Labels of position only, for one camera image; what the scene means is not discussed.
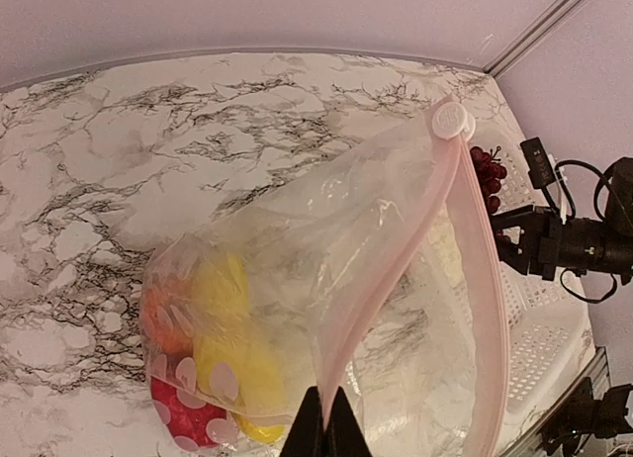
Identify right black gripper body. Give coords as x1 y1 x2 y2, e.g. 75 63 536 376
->
490 206 632 284

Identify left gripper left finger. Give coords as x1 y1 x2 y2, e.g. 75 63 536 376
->
280 386 327 457

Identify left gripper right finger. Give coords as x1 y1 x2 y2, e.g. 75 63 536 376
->
323 387 372 457

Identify dark red toy grapes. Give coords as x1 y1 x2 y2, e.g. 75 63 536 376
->
470 145 507 216

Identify white plastic basket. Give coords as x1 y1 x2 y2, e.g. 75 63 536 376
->
345 135 594 418

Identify yellow toy fruit front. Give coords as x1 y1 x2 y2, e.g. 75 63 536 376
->
193 321 286 444

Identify yellow toy fruit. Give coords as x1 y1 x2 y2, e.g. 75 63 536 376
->
193 321 286 444
190 250 251 338

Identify red toy bell pepper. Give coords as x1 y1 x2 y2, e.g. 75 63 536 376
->
149 377 226 451

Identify yellow toy fruit back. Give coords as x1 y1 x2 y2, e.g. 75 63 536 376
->
190 250 251 338

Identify clear zip top bag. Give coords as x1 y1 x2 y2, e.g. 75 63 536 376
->
139 97 502 456

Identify orange toy pumpkin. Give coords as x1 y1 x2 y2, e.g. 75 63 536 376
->
140 281 192 355

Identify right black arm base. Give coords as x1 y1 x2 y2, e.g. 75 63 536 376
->
541 377 632 456

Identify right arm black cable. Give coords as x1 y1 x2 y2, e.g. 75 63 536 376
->
553 159 624 305

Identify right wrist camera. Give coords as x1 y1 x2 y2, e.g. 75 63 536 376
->
518 137 633 230

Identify front aluminium rail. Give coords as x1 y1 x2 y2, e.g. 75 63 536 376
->
501 347 613 456

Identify right aluminium frame post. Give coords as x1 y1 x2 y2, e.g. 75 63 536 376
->
483 0 589 79

